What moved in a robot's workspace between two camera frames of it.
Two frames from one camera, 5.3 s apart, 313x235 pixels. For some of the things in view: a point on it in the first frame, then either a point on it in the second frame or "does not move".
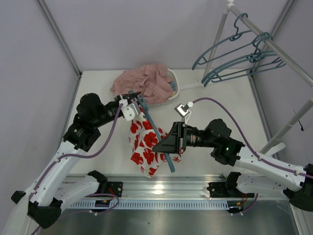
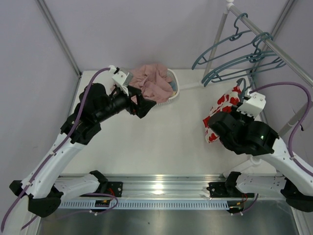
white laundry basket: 175,83 does not move
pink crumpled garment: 151,82 does not move
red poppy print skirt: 143,139 → 224,104
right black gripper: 182,137 → 220,126
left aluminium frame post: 59,36 does not move
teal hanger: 146,107 → 245,89
